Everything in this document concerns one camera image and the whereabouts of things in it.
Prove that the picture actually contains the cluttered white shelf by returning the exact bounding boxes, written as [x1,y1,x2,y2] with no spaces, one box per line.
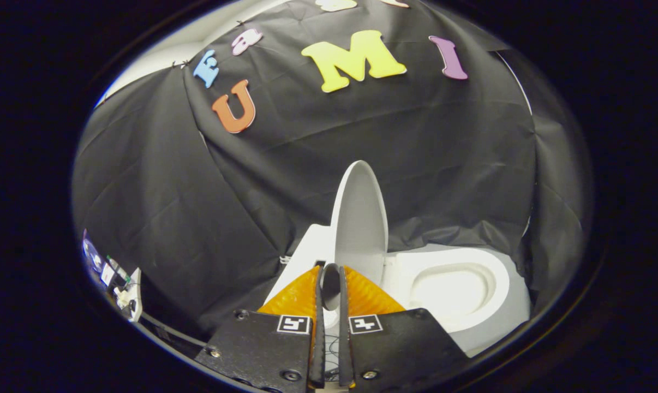
[82,229,143,323]

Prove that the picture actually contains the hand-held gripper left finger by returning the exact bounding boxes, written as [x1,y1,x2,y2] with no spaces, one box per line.
[195,266,328,392]

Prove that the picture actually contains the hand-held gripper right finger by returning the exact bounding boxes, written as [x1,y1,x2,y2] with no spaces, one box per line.
[337,266,469,391]

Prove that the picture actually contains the thin black floor cables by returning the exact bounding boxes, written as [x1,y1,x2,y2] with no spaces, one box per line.
[324,332,341,381]

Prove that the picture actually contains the white toilet bowl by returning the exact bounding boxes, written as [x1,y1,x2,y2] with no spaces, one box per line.
[382,243,532,359]

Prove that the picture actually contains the white toilet lid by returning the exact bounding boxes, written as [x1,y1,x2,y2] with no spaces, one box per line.
[319,160,390,313]

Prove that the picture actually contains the white toilet seat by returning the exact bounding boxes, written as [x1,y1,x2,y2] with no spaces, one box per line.
[384,248,511,334]

